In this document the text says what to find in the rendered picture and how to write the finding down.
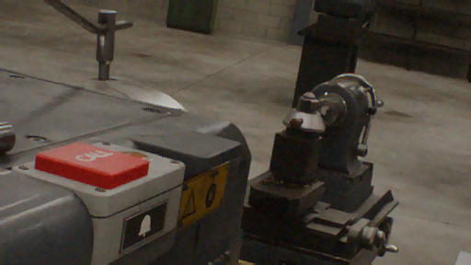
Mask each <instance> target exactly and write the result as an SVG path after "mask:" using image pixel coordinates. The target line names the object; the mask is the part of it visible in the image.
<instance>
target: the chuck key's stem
mask: <svg viewBox="0 0 471 265"><path fill-rule="evenodd" d="M102 23H106V24H107V25H108V26H109V31H107V32H105V33H101V34H97V49H96V60H97V61H98V81H105V82H108V81H110V80H109V68H110V64H111V63H112V61H113V58H114V41H115V25H116V12H115V11H114V10H100V11H98V24H102Z"/></svg>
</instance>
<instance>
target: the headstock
mask: <svg viewBox="0 0 471 265"><path fill-rule="evenodd" d="M0 121H5V122H8V123H10V124H11V125H12V127H13V128H14V130H15V135H16V141H15V146H14V147H13V148H12V150H10V151H9V152H4V153H0V265H91V259H92V254H93V239H94V231H93V225H92V219H91V216H90V215H89V212H88V208H86V206H85V204H84V202H83V201H82V200H81V198H80V197H78V196H77V194H76V193H74V191H73V190H70V189H67V188H66V187H64V186H61V185H56V184H54V183H50V182H48V181H43V180H40V179H36V178H32V177H28V176H26V175H23V174H20V173H15V172H13V171H12V170H11V169H12V167H15V166H18V165H21V164H24V163H28V162H31V161H34V160H35V157H36V155H37V153H43V152H46V151H48V150H51V149H56V148H59V147H62V146H65V145H70V144H75V143H78V142H81V143H84V144H95V143H99V142H109V143H111V144H115V145H121V146H124V147H127V148H130V149H136V150H138V151H141V152H144V153H147V152H145V151H142V150H140V147H139V146H138V145H136V143H135V142H133V141H132V140H131V139H129V138H132V137H139V136H152V137H164V138H168V137H171V136H173V135H176V134H181V133H184V132H187V131H196V132H200V133H205V134H211V135H214V136H217V137H220V138H226V139H229V140H232V141H236V142H239V143H241V145H242V146H241V150H240V154H239V157H236V158H234V159H232V160H231V161H227V162H225V163H223V164H221V165H220V166H216V167H214V168H212V169H208V170H206V171H204V172H202V173H198V174H196V175H193V176H190V177H185V178H183V182H182V187H181V196H180V201H179V206H178V219H177V223H176V227H175V229H173V230H171V231H170V232H167V233H166V234H164V235H163V236H160V237H159V238H157V239H154V240H153V241H151V242H149V243H147V244H145V245H144V246H141V247H139V248H138V249H136V250H134V251H132V252H130V253H128V254H127V255H125V256H122V257H121V258H119V259H116V260H115V261H113V262H111V263H110V264H108V265H238V261H239V254H240V249H241V246H242V241H243V233H244V230H243V229H241V228H239V227H240V223H241V219H242V214H243V206H244V201H245V197H246V192H247V180H248V175H249V171H250V167H251V152H250V150H249V148H248V146H247V140H246V138H245V137H244V135H243V134H242V132H241V131H240V130H239V128H238V127H236V125H235V124H234V123H232V122H229V121H224V120H220V119H215V118H211V117H208V116H204V115H199V114H195V113H192V112H188V111H183V110H180V109H174V108H168V107H165V106H162V105H158V104H152V103H149V102H146V101H142V100H136V99H133V98H128V97H122V96H119V95H115V94H112V93H106V92H103V91H100V90H94V89H91V88H87V87H84V86H77V85H73V84H70V83H64V82H61V81H58V80H51V79H49V78H46V77H39V76H36V75H32V74H25V73H22V72H19V71H13V70H10V69H7V68H1V67H0ZM147 154H150V153H147Z"/></svg>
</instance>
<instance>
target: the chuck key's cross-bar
mask: <svg viewBox="0 0 471 265"><path fill-rule="evenodd" d="M41 1H44V3H46V4H48V5H49V6H52V7H53V8H54V9H55V10H57V11H59V12H60V13H62V14H63V15H64V16H66V17H68V18H70V19H72V20H73V22H74V23H76V24H78V25H79V26H81V27H82V28H83V29H85V30H87V31H88V32H91V33H92V34H101V33H105V32H107V31H109V26H108V25H107V24H106V23H102V24H95V23H94V22H92V21H90V19H89V18H86V17H85V16H83V15H82V14H81V13H80V12H77V10H76V9H73V8H72V7H71V6H69V5H67V3H65V2H64V1H63V0H41ZM132 26H133V22H132V20H130V19H126V20H117V21H116V25H115V31H117V30H121V29H128V28H131V27H132Z"/></svg>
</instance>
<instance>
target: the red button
mask: <svg viewBox="0 0 471 265"><path fill-rule="evenodd" d="M34 168H35V169H37V170H42V171H44V172H47V173H50V174H54V175H57V176H60V177H63V178H66V179H73V180H75V181H78V182H84V183H86V184H88V185H91V186H97V187H100V188H103V189H105V190H112V189H114V188H116V187H119V186H122V185H123V184H126V183H130V182H132V181H133V180H136V179H140V178H143V177H144V176H147V174H148V168H149V161H147V160H145V159H142V158H140V157H134V156H129V155H125V154H123V153H118V152H115V151H111V150H109V149H104V148H100V147H97V146H94V145H90V144H84V143H81V142H78V143H75V144H70V145H65V146H62V147H59V148H56V149H51V150H48V151H46V152H43V153H37V155H36V157H35V163H34Z"/></svg>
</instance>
